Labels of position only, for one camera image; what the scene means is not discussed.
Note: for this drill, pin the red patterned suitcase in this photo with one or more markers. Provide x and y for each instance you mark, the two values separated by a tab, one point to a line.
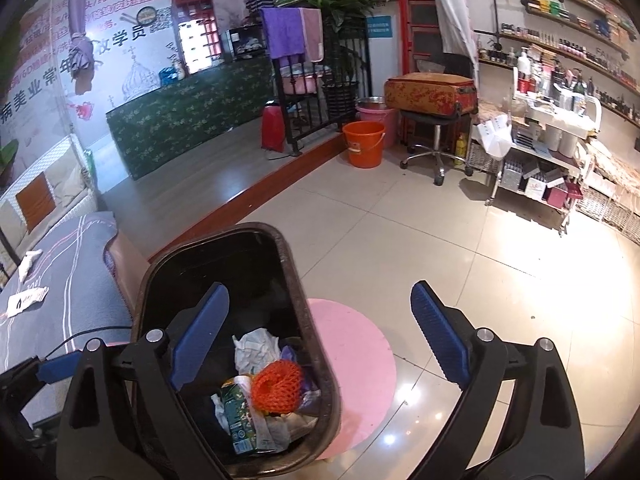
430	95

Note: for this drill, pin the pink basin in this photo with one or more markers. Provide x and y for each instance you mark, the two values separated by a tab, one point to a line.
300	84

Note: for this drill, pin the white plastic sheet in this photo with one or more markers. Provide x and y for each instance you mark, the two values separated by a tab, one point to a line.
450	5

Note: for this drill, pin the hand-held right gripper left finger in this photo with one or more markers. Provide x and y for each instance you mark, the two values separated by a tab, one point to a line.
200	335

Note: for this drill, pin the white plastic bag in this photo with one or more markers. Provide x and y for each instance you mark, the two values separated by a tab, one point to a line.
285	430
257	350

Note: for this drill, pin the dark brown trash bin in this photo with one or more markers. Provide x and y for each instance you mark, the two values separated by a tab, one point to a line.
240	270

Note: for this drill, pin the black display box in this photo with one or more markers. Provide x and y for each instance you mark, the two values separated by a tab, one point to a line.
245	42

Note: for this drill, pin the black swivel stool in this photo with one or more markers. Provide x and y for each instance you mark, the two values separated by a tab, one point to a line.
430	119

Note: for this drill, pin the white paper bag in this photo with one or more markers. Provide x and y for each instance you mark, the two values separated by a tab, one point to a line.
492	135

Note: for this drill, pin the orange cushion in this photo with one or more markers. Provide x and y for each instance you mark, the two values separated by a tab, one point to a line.
35	205

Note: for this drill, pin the pink round mat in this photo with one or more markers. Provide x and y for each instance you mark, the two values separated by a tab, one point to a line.
360	360

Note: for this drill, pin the blue wall sign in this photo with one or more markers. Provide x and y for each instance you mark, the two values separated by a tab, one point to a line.
381	26

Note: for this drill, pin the white trolley cart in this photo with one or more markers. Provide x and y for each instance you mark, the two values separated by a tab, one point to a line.
550	160

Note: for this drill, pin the purple plastic bag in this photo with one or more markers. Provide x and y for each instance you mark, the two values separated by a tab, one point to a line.
310	392

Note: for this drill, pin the black iron railing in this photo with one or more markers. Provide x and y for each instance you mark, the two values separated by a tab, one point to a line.
278	85

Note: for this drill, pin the yellow bottle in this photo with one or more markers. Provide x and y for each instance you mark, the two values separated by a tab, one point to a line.
460	150

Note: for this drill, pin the red phone booth cabinet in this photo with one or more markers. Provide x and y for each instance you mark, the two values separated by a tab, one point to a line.
195	5

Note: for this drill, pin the pink towel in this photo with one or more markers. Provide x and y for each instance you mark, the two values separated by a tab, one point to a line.
312	35

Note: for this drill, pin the orange foam fruit net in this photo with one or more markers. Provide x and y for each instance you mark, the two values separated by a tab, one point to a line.
290	380

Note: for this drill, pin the row of white wicker baskets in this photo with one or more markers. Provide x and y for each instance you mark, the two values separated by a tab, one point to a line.
615	195

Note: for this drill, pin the pink bed base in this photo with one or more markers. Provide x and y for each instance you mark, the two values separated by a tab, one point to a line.
127	270

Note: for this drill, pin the wall shelves with bottles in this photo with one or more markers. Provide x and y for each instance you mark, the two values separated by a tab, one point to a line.
575	45

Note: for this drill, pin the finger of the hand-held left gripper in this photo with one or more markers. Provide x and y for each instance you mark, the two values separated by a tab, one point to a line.
57	367
30	422

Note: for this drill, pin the green patterned counter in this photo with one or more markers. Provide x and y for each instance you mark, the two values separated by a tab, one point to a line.
190	115

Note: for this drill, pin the green drink carton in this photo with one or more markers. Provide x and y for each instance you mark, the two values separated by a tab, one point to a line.
237	420

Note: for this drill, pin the metal basin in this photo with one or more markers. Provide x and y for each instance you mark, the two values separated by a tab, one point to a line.
374	102

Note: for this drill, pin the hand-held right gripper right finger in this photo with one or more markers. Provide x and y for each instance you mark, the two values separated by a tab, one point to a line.
440	335

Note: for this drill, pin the red door frame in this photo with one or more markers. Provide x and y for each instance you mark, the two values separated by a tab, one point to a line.
400	10

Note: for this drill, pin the orange bucket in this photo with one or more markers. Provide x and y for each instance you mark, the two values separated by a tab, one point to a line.
365	147

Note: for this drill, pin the white pump bottle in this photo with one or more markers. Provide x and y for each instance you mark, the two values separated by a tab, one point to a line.
523	65

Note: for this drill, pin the crumpled white paper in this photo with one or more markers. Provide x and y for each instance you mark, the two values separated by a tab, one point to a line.
31	264

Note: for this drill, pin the red bag on floor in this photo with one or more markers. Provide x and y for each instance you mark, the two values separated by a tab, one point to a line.
273	127

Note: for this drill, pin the white wicker sofa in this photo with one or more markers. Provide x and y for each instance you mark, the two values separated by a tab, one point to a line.
80	206

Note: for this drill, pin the purple towel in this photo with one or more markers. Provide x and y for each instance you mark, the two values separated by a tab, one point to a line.
282	32

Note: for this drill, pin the purple hanging drape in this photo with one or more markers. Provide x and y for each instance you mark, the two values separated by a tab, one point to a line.
80	45

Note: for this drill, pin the pink bucket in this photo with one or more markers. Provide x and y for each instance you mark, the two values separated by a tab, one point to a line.
377	125

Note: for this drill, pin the wall poster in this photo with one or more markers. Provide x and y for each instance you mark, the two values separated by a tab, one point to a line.
30	60

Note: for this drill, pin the blue white packets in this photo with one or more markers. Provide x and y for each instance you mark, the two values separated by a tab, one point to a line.
172	72

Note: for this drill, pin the beige cushion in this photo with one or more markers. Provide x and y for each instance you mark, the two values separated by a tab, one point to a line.
65	180
7	232

